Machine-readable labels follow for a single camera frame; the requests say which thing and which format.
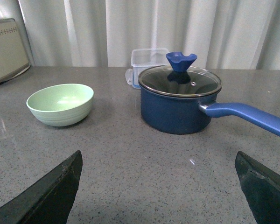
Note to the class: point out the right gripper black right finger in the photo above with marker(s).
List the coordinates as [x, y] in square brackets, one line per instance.
[261, 187]

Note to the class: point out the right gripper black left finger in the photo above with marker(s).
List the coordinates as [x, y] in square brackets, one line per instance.
[50, 199]

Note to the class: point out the light green bowl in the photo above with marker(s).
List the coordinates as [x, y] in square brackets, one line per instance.
[61, 105]

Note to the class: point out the blue saucepan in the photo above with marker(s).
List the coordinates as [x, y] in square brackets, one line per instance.
[177, 115]

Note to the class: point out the glass lid blue knob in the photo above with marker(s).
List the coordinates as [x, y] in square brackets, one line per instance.
[179, 78]

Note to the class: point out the cream toaster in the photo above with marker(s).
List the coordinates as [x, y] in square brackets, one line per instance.
[13, 57]

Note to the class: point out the white curtain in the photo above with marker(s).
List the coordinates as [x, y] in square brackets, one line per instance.
[224, 34]

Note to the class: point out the clear plastic container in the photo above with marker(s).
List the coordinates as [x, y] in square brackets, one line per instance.
[142, 59]

